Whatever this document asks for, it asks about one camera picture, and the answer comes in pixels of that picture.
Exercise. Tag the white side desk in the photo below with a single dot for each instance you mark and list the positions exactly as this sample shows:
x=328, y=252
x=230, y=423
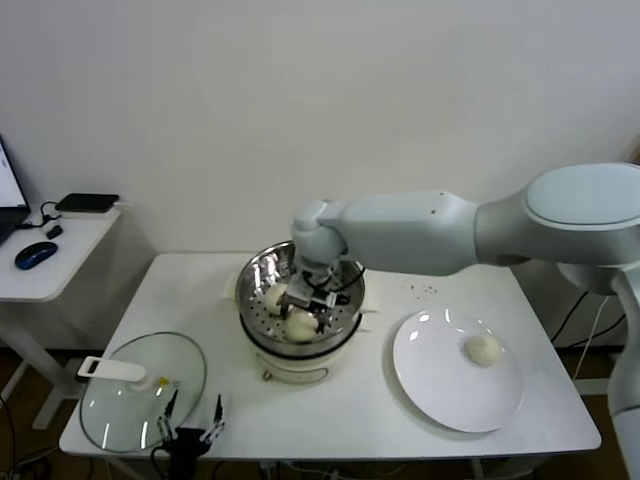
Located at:
x=75, y=260

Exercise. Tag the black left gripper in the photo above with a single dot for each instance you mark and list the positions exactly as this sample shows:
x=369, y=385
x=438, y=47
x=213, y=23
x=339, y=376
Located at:
x=187, y=447

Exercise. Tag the black laptop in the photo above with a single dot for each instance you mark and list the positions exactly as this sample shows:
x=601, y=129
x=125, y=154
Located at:
x=7, y=200

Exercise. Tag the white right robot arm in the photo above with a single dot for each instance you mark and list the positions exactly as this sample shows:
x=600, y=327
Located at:
x=450, y=230

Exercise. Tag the white desk frame foot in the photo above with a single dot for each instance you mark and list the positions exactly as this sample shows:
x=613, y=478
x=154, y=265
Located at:
x=600, y=372

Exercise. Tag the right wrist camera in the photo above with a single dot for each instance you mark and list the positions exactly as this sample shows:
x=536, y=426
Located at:
x=302, y=289

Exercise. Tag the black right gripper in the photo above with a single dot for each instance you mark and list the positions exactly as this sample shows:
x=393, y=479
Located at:
x=322, y=280

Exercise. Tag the small black adapter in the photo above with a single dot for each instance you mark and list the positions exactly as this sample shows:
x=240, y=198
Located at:
x=54, y=232

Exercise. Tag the white round plate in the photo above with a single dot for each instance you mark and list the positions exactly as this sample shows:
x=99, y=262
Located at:
x=450, y=395

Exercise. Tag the white electric cooker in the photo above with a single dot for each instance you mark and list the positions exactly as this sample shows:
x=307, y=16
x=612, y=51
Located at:
x=300, y=367

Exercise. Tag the white steamed baozi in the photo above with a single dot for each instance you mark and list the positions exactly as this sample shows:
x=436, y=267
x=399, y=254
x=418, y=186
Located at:
x=274, y=298
x=300, y=329
x=482, y=351

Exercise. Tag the black flat hard drive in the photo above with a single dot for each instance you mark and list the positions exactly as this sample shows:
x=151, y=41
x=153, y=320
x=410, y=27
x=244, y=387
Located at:
x=87, y=203

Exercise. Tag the stainless steel steamer basket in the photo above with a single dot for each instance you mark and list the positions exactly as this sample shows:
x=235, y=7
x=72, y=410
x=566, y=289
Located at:
x=260, y=300

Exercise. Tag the blue computer mouse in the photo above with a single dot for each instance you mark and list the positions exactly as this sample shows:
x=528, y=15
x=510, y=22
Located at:
x=35, y=255

